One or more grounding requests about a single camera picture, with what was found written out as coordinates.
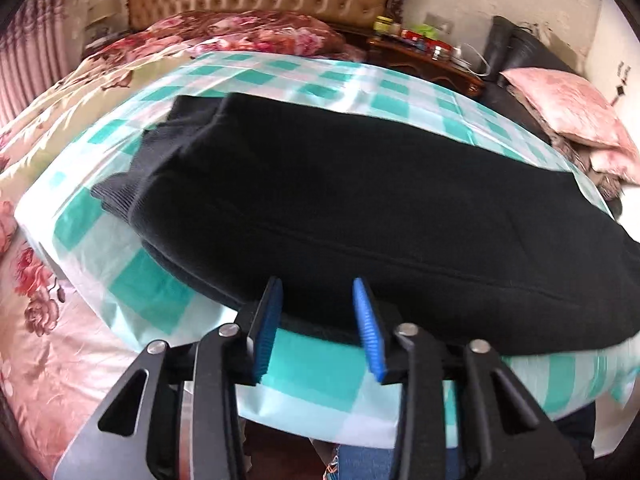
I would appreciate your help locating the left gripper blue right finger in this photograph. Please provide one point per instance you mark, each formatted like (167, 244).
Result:
(376, 327)

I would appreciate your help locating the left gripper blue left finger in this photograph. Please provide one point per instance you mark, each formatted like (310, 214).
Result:
(259, 322)

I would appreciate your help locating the black fleece pants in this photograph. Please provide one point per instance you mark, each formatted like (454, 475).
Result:
(229, 192)

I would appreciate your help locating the teal white checkered cloth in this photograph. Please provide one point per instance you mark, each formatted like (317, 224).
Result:
(318, 387)

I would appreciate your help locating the dark wooden nightstand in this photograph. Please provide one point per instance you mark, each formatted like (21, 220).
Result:
(394, 55)

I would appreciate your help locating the white power strip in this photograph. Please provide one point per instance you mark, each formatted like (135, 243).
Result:
(457, 58)

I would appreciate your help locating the glass jar with lid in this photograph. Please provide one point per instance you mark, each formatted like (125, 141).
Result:
(441, 54)

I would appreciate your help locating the lower pink floral pillow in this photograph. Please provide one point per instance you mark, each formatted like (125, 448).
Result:
(620, 163)

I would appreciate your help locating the plaid folded blanket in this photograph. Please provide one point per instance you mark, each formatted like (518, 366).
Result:
(608, 185)

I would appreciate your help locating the large pink floral pillow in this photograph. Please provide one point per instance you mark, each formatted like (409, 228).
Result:
(572, 106)

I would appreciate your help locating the green crumpled bag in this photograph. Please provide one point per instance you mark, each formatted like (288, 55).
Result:
(426, 31)

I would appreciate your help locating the yellow lidded jar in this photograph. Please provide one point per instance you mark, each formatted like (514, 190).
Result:
(383, 26)

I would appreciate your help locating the black leather armchair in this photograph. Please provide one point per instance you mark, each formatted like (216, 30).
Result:
(510, 46)

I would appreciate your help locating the red tassel ornament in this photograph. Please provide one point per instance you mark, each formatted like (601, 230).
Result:
(623, 71)

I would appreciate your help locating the pink pleated curtain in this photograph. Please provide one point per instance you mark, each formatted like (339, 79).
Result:
(33, 56)

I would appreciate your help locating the white wardrobe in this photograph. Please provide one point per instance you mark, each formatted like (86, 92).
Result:
(614, 41)

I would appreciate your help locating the wall power outlet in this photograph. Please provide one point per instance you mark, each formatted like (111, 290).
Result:
(442, 25)

